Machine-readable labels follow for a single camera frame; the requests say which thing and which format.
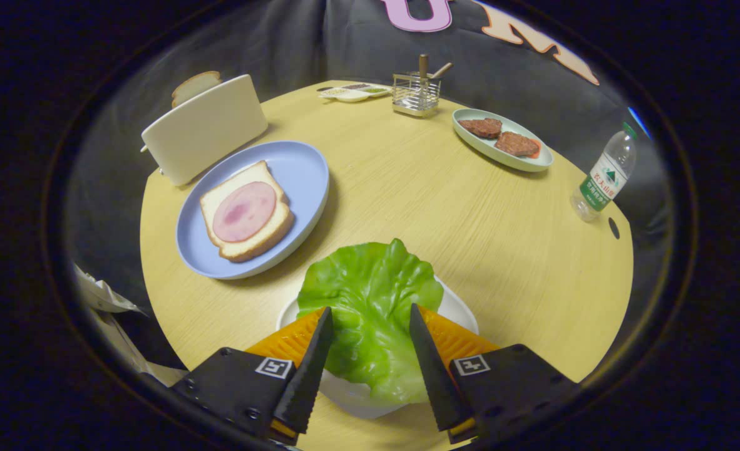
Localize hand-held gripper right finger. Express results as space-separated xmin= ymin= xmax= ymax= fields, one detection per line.
xmin=409 ymin=304 xmax=578 ymax=445

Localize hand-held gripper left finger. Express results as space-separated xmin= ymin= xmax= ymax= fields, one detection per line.
xmin=168 ymin=306 xmax=335 ymax=447

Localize green lettuce leaf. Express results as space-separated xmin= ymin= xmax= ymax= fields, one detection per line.
xmin=296 ymin=238 xmax=445 ymax=405

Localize bread slice with brown crust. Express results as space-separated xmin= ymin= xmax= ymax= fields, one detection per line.
xmin=171 ymin=71 xmax=223 ymax=108

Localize white leaf-shaped plate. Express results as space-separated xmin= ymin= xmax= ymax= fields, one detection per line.
xmin=275 ymin=276 xmax=480 ymax=420

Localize pink ham slice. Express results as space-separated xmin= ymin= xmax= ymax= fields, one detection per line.
xmin=212 ymin=181 xmax=278 ymax=244

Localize blue round plate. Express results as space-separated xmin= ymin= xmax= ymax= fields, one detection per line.
xmin=175 ymin=140 xmax=331 ymax=281

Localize white bread slice under ham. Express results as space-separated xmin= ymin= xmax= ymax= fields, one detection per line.
xmin=199 ymin=160 xmax=296 ymax=263

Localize crumpled white cloth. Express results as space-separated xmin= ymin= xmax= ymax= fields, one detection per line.
xmin=71 ymin=262 xmax=187 ymax=386

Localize pale green plate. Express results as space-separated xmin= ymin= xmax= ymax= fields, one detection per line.
xmin=451 ymin=108 xmax=554 ymax=174

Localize brown meat patty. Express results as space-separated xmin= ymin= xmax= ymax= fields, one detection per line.
xmin=494 ymin=131 xmax=542 ymax=158
xmin=458 ymin=118 xmax=503 ymax=140

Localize clear water bottle green label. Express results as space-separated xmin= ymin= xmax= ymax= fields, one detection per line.
xmin=570 ymin=122 xmax=638 ymax=223

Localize cream white toaster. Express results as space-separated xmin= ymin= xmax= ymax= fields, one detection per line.
xmin=140 ymin=74 xmax=269 ymax=187

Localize white divided spice dish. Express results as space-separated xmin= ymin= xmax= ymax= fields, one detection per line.
xmin=317 ymin=82 xmax=393 ymax=104

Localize black backdrop cloth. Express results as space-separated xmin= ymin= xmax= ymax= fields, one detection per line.
xmin=63 ymin=0 xmax=671 ymax=370

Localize wire utensil holder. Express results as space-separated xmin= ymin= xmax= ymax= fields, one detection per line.
xmin=391 ymin=71 xmax=442 ymax=118

